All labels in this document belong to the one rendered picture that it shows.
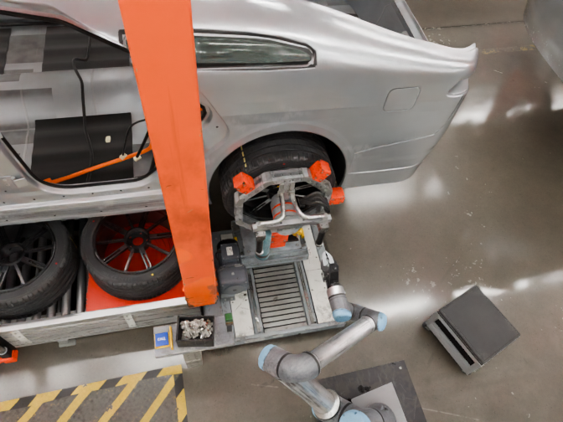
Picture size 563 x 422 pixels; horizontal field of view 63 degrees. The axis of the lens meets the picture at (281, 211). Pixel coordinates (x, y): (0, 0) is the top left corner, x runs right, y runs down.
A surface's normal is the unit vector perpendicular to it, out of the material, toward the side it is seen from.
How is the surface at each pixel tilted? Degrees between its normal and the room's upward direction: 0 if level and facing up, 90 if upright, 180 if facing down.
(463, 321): 0
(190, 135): 90
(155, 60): 90
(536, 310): 0
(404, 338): 0
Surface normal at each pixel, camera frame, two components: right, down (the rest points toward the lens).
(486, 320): 0.08, -0.54
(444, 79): 0.23, 0.72
